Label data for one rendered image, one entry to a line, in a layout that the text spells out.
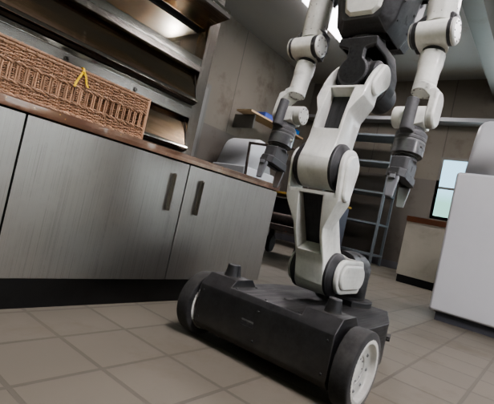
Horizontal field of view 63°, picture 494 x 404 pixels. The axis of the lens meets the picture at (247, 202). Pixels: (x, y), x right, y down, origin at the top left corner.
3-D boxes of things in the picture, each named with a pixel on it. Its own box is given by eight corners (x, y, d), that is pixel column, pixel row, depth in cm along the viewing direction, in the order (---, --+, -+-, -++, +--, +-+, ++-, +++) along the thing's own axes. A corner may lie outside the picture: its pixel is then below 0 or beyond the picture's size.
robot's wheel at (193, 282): (212, 326, 141) (224, 270, 142) (222, 331, 138) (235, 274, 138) (169, 332, 125) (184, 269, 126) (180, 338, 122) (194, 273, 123)
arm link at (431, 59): (408, 93, 125) (423, 38, 128) (443, 91, 119) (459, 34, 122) (398, 74, 117) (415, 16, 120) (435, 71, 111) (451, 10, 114)
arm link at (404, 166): (388, 186, 123) (398, 150, 124) (421, 190, 117) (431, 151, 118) (374, 171, 113) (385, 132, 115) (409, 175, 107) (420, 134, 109)
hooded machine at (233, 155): (230, 232, 674) (249, 145, 678) (261, 241, 634) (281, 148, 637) (197, 228, 612) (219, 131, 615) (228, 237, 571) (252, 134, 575)
